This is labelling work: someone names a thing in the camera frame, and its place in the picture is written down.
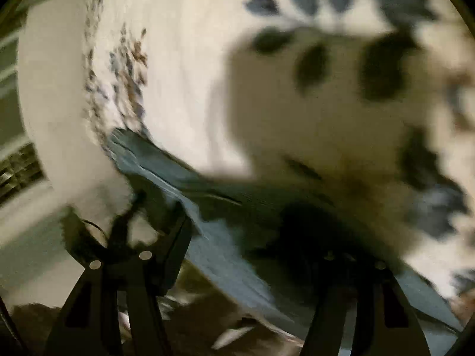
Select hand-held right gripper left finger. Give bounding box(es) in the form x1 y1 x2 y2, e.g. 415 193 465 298
45 202 194 356

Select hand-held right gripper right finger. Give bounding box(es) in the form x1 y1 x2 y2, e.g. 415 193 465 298
284 208 432 356

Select blue-grey pants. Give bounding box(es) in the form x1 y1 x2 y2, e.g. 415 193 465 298
106 128 466 345

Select dark lattice panel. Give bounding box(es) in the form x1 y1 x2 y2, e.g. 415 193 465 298
0 144 44 198

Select white leaf-print bed sheet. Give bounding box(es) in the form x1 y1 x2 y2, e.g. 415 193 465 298
17 0 475 301

